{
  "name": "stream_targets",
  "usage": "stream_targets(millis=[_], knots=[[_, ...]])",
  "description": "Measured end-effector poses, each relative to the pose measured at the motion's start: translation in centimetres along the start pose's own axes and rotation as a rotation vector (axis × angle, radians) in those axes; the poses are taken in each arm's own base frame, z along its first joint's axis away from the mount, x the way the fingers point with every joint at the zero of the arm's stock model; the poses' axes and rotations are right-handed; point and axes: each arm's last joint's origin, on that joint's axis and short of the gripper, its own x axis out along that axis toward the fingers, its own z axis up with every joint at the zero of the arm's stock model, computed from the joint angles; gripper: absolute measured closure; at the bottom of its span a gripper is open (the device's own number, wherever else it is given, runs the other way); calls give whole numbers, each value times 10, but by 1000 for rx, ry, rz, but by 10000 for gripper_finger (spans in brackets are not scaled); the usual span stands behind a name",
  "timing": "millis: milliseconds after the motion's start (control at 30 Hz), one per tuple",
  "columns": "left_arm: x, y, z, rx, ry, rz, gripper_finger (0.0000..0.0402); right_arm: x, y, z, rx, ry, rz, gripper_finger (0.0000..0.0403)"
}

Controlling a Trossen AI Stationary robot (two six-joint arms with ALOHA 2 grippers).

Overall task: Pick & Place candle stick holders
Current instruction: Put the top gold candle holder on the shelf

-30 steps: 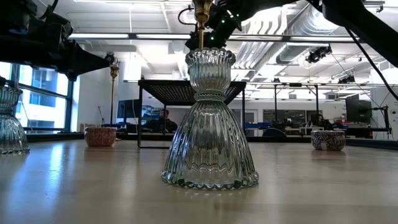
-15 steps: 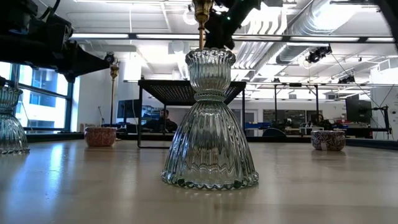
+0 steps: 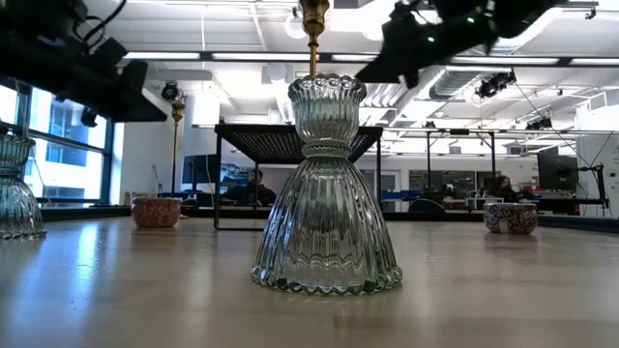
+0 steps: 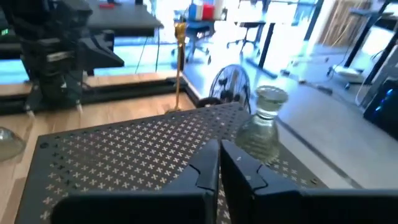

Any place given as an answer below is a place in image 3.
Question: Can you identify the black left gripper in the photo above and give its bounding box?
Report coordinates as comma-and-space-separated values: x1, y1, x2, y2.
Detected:
43, 28, 168, 123

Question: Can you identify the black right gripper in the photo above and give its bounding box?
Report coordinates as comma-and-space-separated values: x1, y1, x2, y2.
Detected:
355, 0, 504, 90

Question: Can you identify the red patterned bowl candle holder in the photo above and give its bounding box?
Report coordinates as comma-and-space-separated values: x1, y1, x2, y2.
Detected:
131, 196, 183, 229

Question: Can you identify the fluorescent ceiling light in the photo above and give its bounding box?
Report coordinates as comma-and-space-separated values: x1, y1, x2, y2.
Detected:
211, 51, 320, 62
123, 51, 202, 61

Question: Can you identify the black computer monitor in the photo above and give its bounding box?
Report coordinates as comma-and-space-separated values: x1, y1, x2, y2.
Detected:
181, 153, 221, 194
537, 146, 580, 193

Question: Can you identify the black perforated metal stand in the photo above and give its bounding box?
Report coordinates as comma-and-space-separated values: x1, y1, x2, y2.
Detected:
213, 123, 384, 232

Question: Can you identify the person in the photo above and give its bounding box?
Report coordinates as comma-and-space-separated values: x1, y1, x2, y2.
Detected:
221, 168, 278, 207
487, 175, 521, 203

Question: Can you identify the blue chair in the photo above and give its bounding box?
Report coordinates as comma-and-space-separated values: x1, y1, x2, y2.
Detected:
407, 197, 446, 214

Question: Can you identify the black overhead rig camera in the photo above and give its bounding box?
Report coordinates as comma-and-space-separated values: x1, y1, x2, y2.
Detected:
476, 70, 517, 100

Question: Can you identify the black metal rig frame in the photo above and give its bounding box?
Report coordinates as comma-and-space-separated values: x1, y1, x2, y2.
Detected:
425, 128, 498, 194

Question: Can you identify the white ring light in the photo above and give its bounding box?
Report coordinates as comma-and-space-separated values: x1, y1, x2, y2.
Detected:
283, 12, 305, 41

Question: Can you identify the black aluminium rig frame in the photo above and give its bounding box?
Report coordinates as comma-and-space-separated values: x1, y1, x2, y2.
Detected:
41, 205, 619, 234

